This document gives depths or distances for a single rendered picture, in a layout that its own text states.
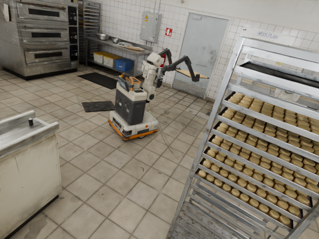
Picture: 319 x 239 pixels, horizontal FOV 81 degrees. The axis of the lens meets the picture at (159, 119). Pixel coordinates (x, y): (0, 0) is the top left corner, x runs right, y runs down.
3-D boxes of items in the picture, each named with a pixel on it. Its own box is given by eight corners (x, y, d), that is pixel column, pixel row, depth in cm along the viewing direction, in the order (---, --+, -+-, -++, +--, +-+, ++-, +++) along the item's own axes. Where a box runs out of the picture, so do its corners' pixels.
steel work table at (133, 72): (84, 66, 593) (83, 33, 546) (100, 63, 652) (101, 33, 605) (134, 85, 532) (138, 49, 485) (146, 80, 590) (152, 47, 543)
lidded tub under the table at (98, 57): (92, 60, 586) (92, 51, 574) (102, 59, 624) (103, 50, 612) (101, 63, 573) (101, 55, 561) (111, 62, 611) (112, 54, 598)
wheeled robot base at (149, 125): (124, 142, 291) (126, 129, 279) (107, 122, 331) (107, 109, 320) (158, 133, 332) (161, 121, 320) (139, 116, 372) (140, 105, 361)
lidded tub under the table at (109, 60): (102, 64, 573) (102, 55, 560) (112, 62, 611) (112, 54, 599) (112, 67, 560) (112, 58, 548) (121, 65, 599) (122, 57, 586)
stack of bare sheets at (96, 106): (85, 112, 354) (85, 111, 353) (81, 103, 383) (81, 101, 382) (116, 110, 385) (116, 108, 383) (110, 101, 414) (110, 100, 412)
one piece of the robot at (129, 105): (128, 132, 292) (135, 81, 253) (112, 116, 327) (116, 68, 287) (145, 128, 313) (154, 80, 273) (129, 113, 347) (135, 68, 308)
